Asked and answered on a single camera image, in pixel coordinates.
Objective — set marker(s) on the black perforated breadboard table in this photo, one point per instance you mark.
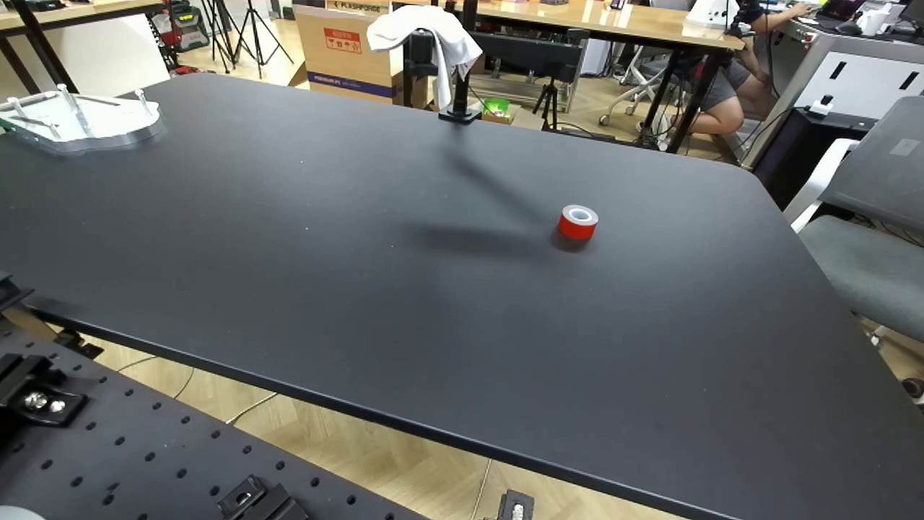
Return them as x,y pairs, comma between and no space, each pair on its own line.
125,453

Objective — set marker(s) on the white board panel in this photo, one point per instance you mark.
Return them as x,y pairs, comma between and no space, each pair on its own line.
106,54

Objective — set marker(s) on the black mounting block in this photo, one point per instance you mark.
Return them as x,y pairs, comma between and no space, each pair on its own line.
262,500

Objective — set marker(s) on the red tape roll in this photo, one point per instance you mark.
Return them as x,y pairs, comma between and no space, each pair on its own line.
578,223

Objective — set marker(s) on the long wooden desk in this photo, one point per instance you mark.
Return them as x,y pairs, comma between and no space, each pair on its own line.
616,25

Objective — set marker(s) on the white plate with metal bracket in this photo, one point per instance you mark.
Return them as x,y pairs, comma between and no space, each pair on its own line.
77,118

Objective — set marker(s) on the white cloth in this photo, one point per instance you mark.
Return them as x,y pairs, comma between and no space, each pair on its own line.
422,31

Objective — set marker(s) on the green box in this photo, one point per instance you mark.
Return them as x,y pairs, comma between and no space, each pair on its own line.
497,109

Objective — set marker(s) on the black stand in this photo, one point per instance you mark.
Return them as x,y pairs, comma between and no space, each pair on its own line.
461,102

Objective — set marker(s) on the small black tripod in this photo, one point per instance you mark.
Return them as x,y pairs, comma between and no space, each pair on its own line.
549,102

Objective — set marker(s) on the grey cabinet with black slots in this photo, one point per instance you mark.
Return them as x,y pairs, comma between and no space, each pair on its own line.
855,83

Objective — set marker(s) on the cardboard box with red print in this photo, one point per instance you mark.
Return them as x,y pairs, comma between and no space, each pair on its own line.
341,47

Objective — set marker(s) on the grey office chair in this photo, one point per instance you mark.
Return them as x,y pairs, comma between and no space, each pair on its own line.
868,220

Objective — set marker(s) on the black bracket with silver bolt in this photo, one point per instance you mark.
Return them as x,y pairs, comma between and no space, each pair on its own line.
46,399

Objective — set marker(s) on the wooden desk with black legs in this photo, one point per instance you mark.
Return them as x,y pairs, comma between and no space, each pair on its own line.
69,12

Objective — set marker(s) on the tall black tripod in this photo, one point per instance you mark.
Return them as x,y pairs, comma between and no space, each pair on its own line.
253,34

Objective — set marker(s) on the seated person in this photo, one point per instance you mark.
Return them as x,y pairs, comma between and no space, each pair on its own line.
733,87

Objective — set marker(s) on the silver metal fitting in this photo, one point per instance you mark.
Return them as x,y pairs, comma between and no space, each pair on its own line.
516,508

